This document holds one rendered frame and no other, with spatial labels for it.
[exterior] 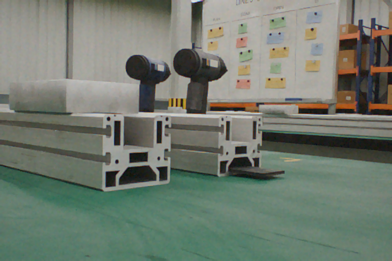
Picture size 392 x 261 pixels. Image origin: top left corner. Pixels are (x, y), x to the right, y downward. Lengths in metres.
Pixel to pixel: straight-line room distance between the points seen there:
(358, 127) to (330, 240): 1.74
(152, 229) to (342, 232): 0.15
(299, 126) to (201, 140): 1.58
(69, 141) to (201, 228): 0.26
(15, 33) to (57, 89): 12.50
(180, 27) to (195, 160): 8.64
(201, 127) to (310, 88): 3.07
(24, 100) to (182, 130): 0.23
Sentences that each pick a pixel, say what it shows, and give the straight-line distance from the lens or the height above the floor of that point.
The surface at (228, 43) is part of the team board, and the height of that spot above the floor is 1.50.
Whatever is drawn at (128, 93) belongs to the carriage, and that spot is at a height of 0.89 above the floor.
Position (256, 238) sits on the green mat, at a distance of 0.34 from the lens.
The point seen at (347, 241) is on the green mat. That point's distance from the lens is 0.36.
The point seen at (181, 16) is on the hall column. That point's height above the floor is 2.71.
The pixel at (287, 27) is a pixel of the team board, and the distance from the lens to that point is 3.92.
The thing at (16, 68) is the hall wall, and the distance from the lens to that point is 12.99.
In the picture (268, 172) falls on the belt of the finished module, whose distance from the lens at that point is 0.63.
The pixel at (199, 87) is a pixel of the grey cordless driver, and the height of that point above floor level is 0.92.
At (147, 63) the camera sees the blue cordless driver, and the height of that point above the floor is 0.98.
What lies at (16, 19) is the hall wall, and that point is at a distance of 13.15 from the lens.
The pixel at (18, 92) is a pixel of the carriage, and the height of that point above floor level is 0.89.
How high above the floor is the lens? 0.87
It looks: 3 degrees down
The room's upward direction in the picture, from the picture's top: 1 degrees clockwise
